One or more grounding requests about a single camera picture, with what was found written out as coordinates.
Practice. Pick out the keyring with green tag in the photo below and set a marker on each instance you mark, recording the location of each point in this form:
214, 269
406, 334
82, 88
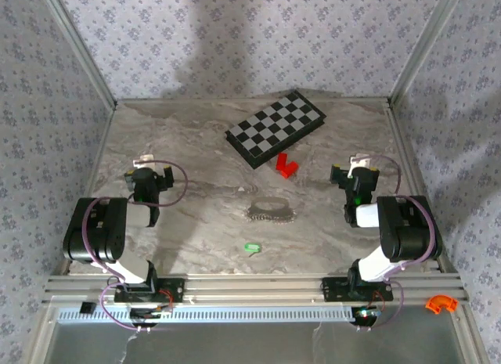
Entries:
251, 247

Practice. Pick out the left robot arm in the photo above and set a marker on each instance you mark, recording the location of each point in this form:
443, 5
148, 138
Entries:
94, 231

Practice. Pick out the orange plastic elbow piece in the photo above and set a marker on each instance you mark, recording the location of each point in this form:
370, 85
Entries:
432, 303

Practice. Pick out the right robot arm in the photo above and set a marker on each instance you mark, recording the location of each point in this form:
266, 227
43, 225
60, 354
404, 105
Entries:
407, 231

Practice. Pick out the smooth red toy block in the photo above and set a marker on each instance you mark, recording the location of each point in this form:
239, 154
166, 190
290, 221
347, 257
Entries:
290, 170

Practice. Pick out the studded red toy brick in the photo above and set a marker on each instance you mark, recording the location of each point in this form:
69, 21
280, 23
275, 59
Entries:
281, 160

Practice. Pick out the black grey chessboard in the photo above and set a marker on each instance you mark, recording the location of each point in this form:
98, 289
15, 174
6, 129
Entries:
274, 125

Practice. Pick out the small black box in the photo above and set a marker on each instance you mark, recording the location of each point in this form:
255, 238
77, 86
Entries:
87, 308

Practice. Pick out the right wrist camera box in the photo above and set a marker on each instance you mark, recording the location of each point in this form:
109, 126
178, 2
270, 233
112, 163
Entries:
361, 161

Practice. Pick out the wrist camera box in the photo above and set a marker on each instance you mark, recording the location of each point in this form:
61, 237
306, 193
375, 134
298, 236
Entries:
144, 160
361, 161

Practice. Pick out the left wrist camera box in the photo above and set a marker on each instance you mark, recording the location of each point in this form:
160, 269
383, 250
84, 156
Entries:
144, 160

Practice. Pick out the aluminium frame side rail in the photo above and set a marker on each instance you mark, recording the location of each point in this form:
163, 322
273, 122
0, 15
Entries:
407, 152
102, 145

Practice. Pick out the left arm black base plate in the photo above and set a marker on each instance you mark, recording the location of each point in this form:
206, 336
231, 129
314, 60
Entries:
172, 289

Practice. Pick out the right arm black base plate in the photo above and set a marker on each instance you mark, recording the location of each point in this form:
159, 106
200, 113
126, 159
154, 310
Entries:
332, 289

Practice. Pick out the aluminium frame post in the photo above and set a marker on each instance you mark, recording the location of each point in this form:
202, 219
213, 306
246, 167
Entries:
420, 47
84, 62

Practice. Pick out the aluminium mounting rail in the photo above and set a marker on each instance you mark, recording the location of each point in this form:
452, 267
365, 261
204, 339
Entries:
254, 287

